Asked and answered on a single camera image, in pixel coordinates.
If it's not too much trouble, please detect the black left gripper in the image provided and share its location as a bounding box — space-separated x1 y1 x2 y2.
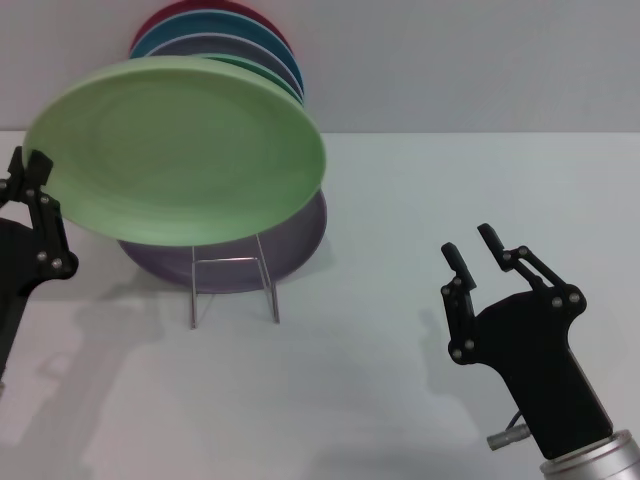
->
0 145 80 387

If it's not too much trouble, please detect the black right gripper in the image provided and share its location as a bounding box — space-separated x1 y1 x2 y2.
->
440 223 616 461

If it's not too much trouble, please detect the light green plate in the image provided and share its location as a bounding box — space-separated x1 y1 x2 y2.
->
22 54 329 247

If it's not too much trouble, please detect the lavender plate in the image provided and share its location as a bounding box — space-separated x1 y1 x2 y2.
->
117 187 330 295

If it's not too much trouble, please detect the teal blue plate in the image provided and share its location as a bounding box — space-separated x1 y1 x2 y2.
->
130 12 305 96

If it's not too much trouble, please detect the maroon red plate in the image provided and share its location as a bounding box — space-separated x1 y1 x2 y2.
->
128 0 294 57

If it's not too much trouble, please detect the grey purple plate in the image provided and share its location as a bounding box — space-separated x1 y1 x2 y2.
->
147 34 306 107

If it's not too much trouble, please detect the dark green plate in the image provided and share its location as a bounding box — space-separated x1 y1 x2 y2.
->
209 52 302 104

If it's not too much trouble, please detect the right arm metal cable connector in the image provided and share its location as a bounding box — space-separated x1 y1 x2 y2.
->
486 408 532 445

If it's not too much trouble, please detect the metal wire plate rack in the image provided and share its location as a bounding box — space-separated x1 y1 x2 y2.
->
188 232 281 330

